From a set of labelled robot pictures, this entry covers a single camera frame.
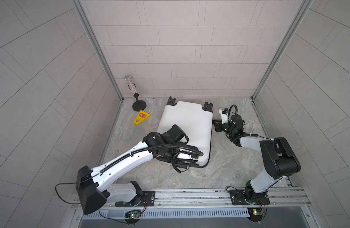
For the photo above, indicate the green circuit board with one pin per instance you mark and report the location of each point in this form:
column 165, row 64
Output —
column 134, row 214
column 255, row 214

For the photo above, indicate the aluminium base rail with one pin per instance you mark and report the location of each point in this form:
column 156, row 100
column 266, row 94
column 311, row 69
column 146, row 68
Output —
column 287, row 199

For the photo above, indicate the white vented cable duct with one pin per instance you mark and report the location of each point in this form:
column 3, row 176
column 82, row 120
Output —
column 174, row 213

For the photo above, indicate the black stand with clear tube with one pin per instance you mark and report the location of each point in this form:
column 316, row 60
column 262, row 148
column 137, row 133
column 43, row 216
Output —
column 138, row 105

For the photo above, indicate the left green circuit board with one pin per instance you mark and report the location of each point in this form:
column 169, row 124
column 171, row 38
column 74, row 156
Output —
column 134, row 214

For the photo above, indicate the right green circuit board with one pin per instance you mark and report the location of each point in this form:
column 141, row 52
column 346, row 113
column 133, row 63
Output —
column 255, row 214

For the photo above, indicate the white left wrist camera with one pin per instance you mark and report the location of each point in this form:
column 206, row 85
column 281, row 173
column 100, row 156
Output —
column 184, row 156

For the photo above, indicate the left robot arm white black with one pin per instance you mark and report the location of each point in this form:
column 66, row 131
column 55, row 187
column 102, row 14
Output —
column 96, row 186

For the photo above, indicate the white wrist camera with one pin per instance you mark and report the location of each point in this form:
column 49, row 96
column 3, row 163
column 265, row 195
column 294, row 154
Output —
column 184, row 156
column 224, row 115

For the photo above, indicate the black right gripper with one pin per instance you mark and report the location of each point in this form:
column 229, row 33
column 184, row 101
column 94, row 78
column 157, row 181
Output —
column 218, row 126

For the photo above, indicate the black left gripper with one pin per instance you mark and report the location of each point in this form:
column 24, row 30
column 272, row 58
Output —
column 176, row 160

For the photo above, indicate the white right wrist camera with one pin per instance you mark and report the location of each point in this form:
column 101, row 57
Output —
column 224, row 115

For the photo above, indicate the white hard-shell suitcase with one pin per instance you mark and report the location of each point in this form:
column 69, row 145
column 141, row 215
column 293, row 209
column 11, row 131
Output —
column 196, row 122

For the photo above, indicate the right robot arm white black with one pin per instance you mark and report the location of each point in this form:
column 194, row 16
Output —
column 279, row 160

